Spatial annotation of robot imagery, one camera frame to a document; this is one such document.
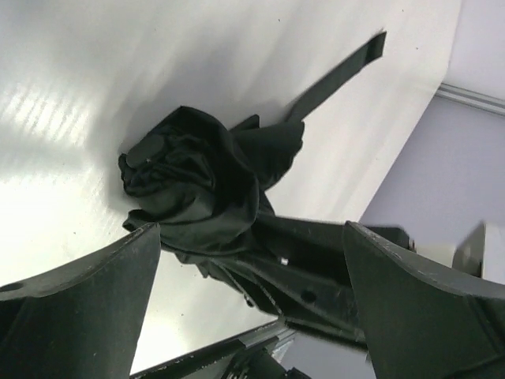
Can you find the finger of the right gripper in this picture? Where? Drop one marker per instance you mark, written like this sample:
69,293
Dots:
297,271

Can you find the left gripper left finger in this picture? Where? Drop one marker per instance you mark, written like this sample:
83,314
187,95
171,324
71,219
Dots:
82,319

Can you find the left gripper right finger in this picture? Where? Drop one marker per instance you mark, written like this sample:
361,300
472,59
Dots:
422,319

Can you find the black folding umbrella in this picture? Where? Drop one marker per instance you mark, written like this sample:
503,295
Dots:
206,185

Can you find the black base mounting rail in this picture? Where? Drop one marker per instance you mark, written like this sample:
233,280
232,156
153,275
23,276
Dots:
223,359

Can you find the right aluminium frame post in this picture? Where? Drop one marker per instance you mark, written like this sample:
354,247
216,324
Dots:
472,99

